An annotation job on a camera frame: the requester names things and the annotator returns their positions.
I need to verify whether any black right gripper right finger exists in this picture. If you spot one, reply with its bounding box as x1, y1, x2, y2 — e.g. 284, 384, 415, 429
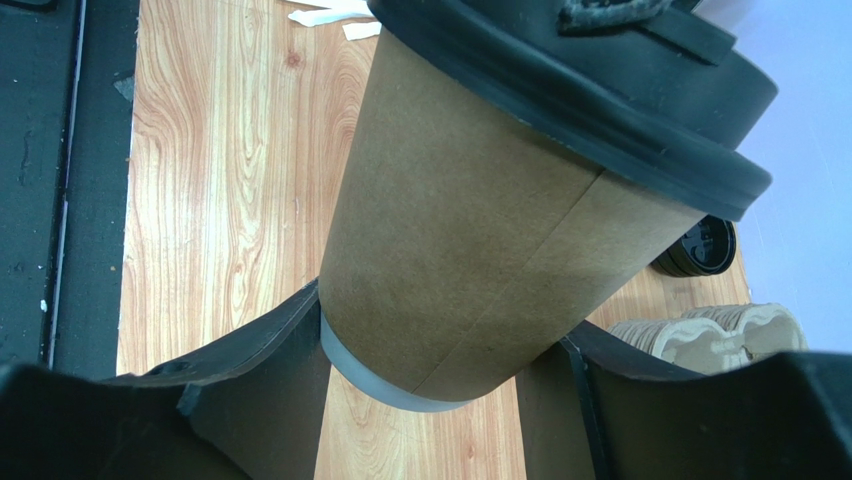
516, 322, 851, 479

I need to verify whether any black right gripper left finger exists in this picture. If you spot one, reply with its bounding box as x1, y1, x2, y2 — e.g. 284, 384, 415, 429
1, 282, 330, 479

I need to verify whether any stack of black cup lids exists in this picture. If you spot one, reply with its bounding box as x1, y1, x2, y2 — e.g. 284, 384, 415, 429
650, 215, 737, 278

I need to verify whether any brown paper coffee cup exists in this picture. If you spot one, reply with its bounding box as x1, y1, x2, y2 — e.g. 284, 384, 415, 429
319, 32, 701, 412

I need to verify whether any black cup lid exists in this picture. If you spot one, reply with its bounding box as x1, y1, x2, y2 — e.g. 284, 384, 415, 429
369, 1, 778, 221

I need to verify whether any cardboard cup carrier stack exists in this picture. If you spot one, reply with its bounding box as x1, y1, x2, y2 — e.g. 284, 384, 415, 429
608, 303, 809, 375

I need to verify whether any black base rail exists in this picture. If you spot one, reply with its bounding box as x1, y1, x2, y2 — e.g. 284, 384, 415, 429
1, 1, 140, 379

